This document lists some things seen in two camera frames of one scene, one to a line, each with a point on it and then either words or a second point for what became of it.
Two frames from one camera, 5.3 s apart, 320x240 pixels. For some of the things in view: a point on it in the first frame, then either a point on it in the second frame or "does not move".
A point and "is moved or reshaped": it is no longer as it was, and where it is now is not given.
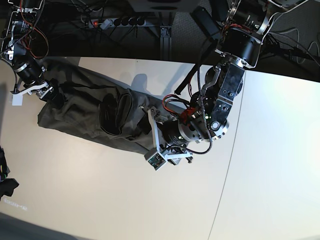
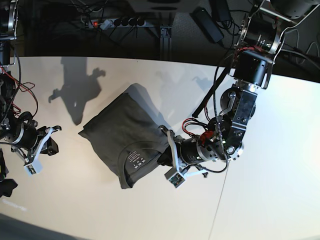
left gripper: x=41 y=89 to x=24 y=137
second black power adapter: x=219 y=9 does not move
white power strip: x=111 y=22 does not move
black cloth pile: x=7 y=185 does not move
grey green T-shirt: x=108 y=111 is moved or reshaped
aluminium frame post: x=166 y=42 does not move
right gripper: x=173 y=153 to x=186 y=154
